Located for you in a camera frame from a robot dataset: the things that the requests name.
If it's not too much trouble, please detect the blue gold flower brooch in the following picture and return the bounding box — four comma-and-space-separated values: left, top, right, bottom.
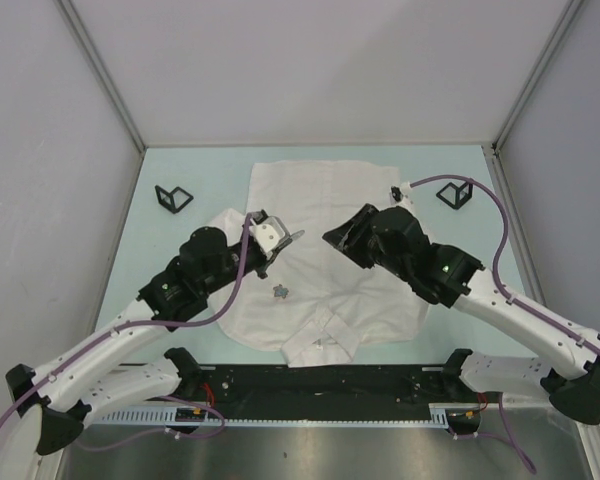
273, 284, 289, 299

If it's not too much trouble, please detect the white button-up shirt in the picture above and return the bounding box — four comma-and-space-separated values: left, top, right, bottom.
218, 160, 429, 367

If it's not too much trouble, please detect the round blue picture brooch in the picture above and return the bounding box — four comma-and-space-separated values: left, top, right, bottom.
290, 230, 305, 241

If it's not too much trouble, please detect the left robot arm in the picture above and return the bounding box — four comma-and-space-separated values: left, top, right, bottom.
6, 213, 302, 456

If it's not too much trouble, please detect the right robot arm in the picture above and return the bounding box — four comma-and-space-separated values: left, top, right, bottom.
322, 204, 600, 425

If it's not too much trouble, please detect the right black display case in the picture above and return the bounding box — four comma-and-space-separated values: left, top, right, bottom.
436, 180, 474, 211

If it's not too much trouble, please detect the black display case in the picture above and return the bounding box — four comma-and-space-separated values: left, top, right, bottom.
436, 180, 474, 211
154, 185, 194, 215

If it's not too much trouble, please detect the left black display case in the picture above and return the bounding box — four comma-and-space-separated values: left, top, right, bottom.
154, 185, 194, 215

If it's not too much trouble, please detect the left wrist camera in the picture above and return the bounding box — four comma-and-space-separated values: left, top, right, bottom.
249, 210, 291, 257

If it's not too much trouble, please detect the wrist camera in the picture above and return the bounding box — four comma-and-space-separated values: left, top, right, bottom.
249, 210, 291, 257
390, 182, 414, 208

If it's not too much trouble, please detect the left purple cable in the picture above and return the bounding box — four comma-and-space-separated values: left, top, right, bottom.
0, 212, 261, 471

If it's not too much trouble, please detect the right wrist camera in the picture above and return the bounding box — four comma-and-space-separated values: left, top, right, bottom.
390, 182, 414, 208

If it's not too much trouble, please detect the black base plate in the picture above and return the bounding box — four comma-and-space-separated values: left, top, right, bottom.
175, 364, 479, 420

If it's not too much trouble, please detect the slotted cable duct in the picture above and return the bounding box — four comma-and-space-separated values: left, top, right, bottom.
87, 402, 481, 429

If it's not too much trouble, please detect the left aluminium frame post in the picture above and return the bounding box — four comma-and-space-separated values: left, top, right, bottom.
53, 0, 147, 156

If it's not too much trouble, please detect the aluminium frame post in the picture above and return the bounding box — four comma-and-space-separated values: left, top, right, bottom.
490, 0, 588, 155
53, 0, 147, 156

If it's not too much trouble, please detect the right aluminium frame post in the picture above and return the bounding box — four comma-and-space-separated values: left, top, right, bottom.
490, 0, 588, 155

